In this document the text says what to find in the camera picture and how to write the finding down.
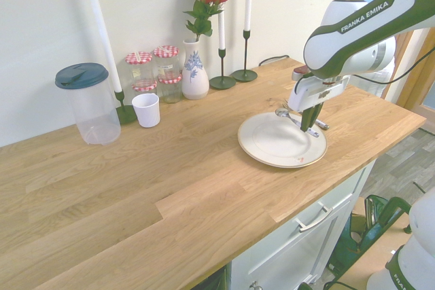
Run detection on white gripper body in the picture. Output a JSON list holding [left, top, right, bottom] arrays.
[[288, 77, 349, 113]]

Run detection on white plate with gold rim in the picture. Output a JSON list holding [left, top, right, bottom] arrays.
[[237, 111, 328, 169]]

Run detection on white plastic cup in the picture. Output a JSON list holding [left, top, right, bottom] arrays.
[[131, 92, 161, 129]]

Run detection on silver drawer handle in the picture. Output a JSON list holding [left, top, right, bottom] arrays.
[[292, 201, 334, 233]]

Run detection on white kitchen cabinet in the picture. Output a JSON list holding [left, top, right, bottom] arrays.
[[190, 157, 378, 290]]

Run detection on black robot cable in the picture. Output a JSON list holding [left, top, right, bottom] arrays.
[[348, 48, 435, 86]]

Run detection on small jar red checkered lid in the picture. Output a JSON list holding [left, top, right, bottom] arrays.
[[130, 78, 159, 99], [158, 72, 184, 104]]

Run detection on wooden door frame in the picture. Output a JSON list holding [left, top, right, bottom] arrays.
[[348, 0, 435, 114]]

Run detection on black cable behind counter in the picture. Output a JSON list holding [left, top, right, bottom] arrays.
[[258, 54, 290, 67]]

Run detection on clear pitcher with blue lid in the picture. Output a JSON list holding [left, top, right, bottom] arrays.
[[54, 62, 122, 146]]

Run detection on green clamp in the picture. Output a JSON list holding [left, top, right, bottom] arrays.
[[356, 183, 425, 253]]

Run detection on white vase with blue flower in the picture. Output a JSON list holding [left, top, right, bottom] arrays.
[[181, 38, 210, 101]]

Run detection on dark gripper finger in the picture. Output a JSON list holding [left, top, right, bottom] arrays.
[[300, 108, 315, 134], [311, 102, 326, 124]]

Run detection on dark green candle holder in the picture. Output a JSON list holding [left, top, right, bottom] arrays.
[[209, 48, 237, 90], [114, 90, 139, 125], [230, 29, 258, 83]]

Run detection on tall jar red checkered lid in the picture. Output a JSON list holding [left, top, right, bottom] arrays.
[[124, 51, 154, 84], [152, 45, 180, 79]]

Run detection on white-handled metal spoon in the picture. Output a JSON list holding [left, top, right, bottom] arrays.
[[274, 107, 320, 138]]

